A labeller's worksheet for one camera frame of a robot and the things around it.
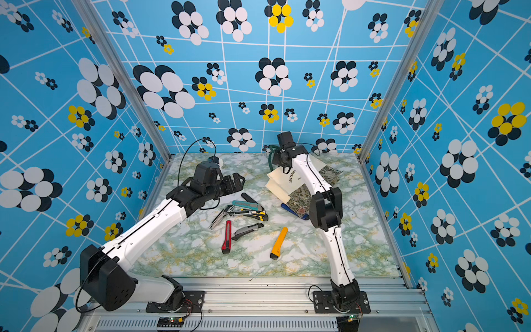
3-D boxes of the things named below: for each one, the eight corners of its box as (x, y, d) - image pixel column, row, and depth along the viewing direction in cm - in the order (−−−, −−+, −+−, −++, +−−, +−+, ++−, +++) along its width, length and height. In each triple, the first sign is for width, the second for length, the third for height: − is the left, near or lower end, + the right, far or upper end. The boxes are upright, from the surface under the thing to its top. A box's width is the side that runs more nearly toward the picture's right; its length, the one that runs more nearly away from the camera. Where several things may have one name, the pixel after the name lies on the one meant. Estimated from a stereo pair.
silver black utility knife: (207, 226, 95) (206, 225, 93) (230, 204, 102) (229, 202, 100) (211, 230, 94) (210, 228, 92) (234, 207, 101) (233, 205, 99)
